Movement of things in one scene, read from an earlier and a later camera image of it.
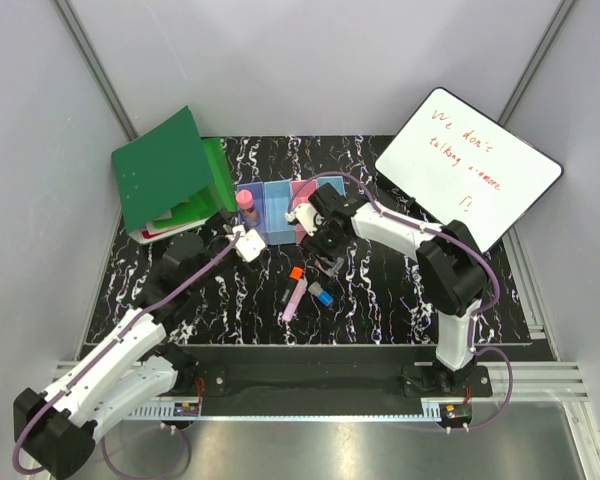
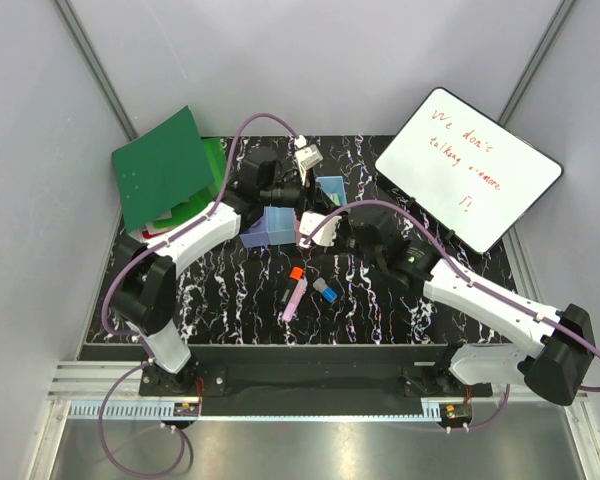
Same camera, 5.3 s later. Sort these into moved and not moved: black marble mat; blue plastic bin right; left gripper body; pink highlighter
Moved: left gripper body
Not moved: pink highlighter; blue plastic bin right; black marble mat
